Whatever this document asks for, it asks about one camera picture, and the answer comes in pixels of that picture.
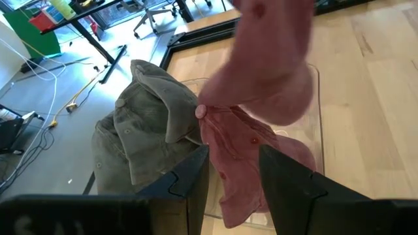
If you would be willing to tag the pale green bottle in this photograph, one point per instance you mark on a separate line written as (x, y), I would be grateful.
(63, 8)

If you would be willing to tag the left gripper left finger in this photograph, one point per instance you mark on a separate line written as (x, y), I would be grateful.
(189, 196)

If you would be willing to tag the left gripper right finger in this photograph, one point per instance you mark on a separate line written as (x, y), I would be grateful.
(294, 199)

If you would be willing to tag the green board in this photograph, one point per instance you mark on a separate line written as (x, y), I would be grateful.
(32, 39)

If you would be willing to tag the black equipment box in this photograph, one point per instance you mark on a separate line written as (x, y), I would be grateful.
(11, 130)

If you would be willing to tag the black desk leg frame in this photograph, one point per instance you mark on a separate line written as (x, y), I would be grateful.
(88, 37)

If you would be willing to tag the office chair base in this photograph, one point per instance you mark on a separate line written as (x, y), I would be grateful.
(147, 14)

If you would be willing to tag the red box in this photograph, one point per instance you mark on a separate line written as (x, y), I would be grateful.
(41, 21)

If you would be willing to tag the clear acrylic bin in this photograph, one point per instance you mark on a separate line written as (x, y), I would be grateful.
(315, 143)

